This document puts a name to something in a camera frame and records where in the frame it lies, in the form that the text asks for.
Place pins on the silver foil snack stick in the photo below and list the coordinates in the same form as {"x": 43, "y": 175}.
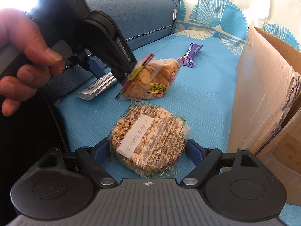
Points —
{"x": 97, "y": 87}

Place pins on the person's left hand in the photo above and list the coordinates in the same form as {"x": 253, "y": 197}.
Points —
{"x": 25, "y": 35}

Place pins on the blue white patterned sofa cover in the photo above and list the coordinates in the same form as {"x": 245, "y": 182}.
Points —
{"x": 205, "y": 93}

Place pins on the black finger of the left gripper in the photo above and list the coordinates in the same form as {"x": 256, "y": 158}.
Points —
{"x": 101, "y": 35}
{"x": 88, "y": 62}

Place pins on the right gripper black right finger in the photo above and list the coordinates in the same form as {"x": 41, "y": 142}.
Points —
{"x": 236, "y": 185}

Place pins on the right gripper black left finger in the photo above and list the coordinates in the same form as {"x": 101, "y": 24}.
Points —
{"x": 60, "y": 185}

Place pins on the purple chocolate bar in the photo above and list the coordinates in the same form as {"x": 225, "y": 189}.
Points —
{"x": 188, "y": 58}

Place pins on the clear bag of round crackers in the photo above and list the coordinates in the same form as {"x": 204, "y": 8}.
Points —
{"x": 150, "y": 78}

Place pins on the brown cardboard box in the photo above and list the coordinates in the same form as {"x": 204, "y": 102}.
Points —
{"x": 266, "y": 108}

